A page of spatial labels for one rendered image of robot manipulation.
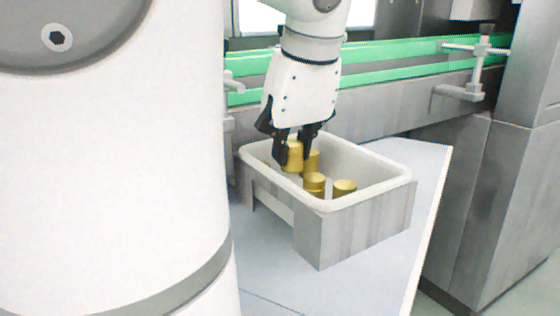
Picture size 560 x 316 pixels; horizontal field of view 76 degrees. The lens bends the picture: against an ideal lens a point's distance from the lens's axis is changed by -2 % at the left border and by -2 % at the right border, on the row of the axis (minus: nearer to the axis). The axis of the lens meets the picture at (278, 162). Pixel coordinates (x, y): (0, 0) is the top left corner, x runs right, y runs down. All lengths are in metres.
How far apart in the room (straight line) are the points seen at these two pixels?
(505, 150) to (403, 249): 0.72
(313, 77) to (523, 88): 0.76
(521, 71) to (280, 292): 0.90
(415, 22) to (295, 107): 0.83
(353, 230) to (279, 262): 0.10
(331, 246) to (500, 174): 0.83
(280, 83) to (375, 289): 0.27
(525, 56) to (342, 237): 0.81
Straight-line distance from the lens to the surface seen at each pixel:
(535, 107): 1.14
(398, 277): 0.47
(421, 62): 0.97
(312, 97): 0.49
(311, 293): 0.43
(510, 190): 1.21
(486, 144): 1.21
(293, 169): 0.55
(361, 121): 0.82
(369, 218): 0.48
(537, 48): 1.13
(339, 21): 0.44
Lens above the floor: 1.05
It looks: 24 degrees down
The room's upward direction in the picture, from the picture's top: straight up
